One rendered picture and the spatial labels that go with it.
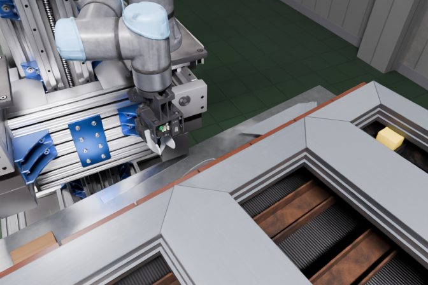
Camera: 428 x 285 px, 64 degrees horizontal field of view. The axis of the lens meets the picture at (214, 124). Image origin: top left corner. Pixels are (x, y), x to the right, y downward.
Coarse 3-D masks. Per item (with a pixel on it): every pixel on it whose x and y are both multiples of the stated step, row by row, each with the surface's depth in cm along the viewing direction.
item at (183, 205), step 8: (184, 192) 80; (192, 192) 80; (200, 192) 80; (208, 192) 80; (216, 192) 80; (224, 192) 80; (176, 200) 78; (184, 200) 78; (192, 200) 78; (200, 200) 78; (208, 200) 79; (168, 208) 77; (176, 208) 77; (184, 208) 77; (192, 208) 77; (200, 208) 77; (168, 216) 75; (176, 216) 75; (184, 216) 75; (168, 224) 74
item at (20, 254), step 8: (48, 232) 87; (32, 240) 85; (40, 240) 85; (48, 240) 85; (56, 240) 86; (24, 248) 84; (32, 248) 84; (40, 248) 84; (16, 256) 82; (24, 256) 82
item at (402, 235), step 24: (360, 120) 104; (384, 120) 107; (408, 120) 102; (288, 168) 91; (312, 168) 91; (240, 192) 83; (336, 192) 87; (360, 192) 82; (384, 216) 79; (408, 240) 75; (120, 264) 69; (144, 264) 72; (168, 264) 71
